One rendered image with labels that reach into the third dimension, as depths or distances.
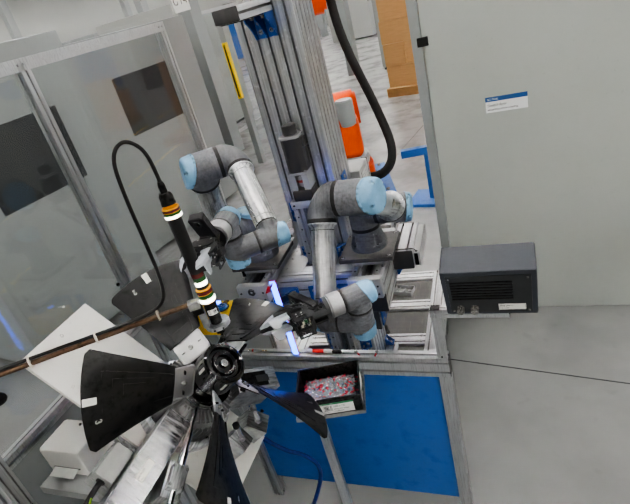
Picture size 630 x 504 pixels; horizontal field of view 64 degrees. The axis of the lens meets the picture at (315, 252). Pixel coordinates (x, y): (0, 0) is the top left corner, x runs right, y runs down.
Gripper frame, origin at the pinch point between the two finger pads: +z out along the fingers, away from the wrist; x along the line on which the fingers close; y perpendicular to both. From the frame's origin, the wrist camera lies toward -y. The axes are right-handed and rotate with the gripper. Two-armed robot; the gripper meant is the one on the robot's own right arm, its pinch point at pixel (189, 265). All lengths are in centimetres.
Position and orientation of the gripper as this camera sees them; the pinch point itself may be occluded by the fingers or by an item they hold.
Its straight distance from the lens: 134.5
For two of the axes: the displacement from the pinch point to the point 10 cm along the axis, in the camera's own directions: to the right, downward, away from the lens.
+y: 2.4, 8.6, 4.4
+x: -9.6, 1.5, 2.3
